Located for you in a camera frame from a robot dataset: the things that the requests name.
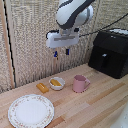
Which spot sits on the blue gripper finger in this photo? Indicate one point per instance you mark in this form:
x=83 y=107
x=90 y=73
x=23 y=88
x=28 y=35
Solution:
x=56 y=54
x=67 y=52

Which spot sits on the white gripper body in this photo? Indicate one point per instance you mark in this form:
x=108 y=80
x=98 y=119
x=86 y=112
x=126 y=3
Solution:
x=63 y=38

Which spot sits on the black slotted dish rack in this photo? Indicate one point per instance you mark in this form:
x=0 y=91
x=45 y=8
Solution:
x=104 y=62

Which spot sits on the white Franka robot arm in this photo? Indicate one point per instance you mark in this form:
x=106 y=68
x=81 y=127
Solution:
x=71 y=13

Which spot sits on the pink mug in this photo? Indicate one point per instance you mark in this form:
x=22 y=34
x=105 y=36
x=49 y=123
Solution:
x=79 y=84

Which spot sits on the white floral rim plate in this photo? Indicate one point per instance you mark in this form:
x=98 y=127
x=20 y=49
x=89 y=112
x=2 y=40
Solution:
x=30 y=111

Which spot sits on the white plastic housing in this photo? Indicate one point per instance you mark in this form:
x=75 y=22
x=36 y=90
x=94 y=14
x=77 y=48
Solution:
x=124 y=121

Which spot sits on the wooden screen frame post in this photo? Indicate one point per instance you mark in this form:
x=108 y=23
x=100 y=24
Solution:
x=7 y=50

